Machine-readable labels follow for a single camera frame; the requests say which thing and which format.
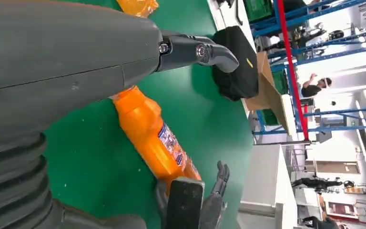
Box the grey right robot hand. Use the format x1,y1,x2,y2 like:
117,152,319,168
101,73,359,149
154,160,231,229

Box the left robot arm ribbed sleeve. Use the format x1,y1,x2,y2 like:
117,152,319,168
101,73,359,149
0,133,57,229

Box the brown cardboard box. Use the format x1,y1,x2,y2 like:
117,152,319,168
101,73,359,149
244,51,297,136

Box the white cabinet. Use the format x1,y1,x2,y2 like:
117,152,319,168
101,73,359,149
236,144,299,229

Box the blue metal rack frame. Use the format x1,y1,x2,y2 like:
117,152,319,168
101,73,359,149
251,0,366,203

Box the red post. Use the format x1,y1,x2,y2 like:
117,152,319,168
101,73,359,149
276,0,310,141

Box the background humanoid robot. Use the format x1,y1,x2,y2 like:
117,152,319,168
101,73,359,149
292,176,356,193

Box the black bag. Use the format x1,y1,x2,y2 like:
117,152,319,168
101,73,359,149
211,26,259,102

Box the green table mat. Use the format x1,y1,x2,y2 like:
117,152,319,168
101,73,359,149
44,0,254,229

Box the orange drink bottle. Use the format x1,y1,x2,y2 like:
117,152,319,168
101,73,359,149
110,85,203,193

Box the person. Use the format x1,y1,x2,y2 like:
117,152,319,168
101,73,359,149
300,73,333,99

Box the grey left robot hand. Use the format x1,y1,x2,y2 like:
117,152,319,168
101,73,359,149
0,0,240,229

